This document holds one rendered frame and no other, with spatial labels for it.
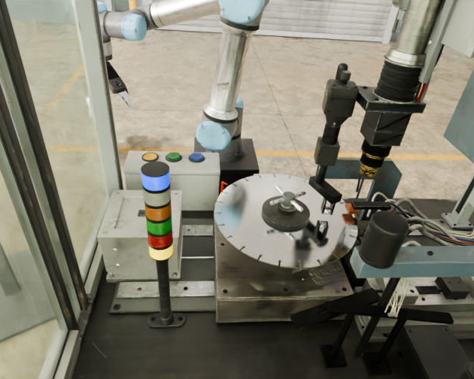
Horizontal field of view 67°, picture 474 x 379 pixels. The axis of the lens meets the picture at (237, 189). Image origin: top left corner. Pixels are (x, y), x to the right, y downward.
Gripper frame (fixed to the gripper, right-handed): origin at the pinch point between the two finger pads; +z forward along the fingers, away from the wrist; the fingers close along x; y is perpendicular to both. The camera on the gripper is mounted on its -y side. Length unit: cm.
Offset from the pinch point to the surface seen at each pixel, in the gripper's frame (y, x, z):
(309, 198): -79, -11, -4
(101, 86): -39, 19, -26
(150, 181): -74, 30, -24
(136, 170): -35.7, 11.7, 1.4
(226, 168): -33.7, -25.6, 16.3
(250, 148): -29, -44, 16
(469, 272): -115, -8, -10
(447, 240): -106, -46, 12
